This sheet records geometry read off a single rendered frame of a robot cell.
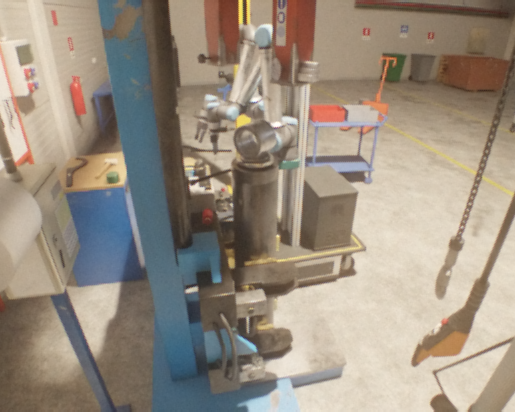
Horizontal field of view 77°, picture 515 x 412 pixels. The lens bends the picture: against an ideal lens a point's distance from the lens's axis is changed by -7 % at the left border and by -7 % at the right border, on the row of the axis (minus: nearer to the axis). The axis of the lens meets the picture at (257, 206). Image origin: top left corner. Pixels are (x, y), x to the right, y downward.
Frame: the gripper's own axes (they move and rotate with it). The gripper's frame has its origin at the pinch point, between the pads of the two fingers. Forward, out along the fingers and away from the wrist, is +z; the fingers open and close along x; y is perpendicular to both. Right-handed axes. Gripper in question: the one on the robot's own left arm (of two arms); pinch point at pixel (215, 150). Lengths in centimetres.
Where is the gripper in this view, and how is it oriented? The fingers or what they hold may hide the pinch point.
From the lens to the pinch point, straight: 251.7
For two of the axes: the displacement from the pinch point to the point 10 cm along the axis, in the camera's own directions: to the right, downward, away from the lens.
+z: 0.0, 8.7, 4.9
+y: -10.0, -0.2, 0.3
